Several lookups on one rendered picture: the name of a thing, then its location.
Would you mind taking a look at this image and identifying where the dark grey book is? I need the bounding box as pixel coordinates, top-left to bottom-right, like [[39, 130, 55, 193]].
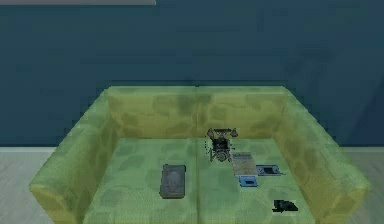
[[159, 163, 187, 200]]

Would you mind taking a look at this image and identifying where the beige patterned book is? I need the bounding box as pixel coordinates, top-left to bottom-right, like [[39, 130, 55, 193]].
[[231, 152, 259, 177]]

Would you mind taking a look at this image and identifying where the black antique telephone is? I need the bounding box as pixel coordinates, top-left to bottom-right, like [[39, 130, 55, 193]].
[[204, 127, 240, 164]]

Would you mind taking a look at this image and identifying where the small blue square box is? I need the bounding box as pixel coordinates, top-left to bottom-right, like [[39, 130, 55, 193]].
[[238, 175, 259, 188]]

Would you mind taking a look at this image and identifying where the green patterned sofa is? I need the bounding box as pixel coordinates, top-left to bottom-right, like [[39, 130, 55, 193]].
[[28, 85, 372, 224]]

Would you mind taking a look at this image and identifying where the small black remote control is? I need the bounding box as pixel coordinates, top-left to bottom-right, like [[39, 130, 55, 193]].
[[271, 199, 299, 214]]

